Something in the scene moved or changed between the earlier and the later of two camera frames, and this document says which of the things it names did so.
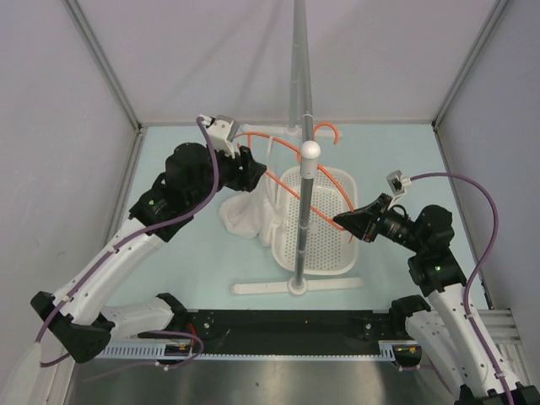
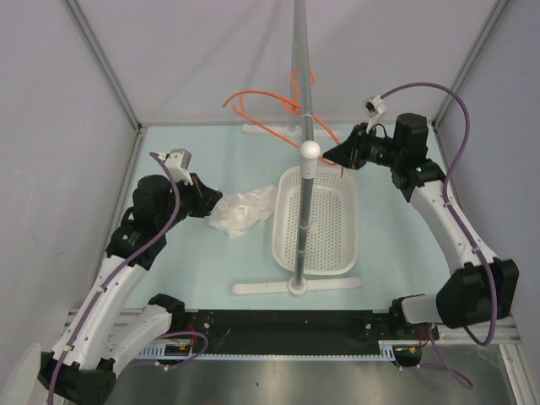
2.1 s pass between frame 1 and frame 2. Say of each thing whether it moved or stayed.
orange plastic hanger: moved
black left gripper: moved
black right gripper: moved
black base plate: stayed
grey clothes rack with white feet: stayed
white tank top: moved
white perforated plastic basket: stayed
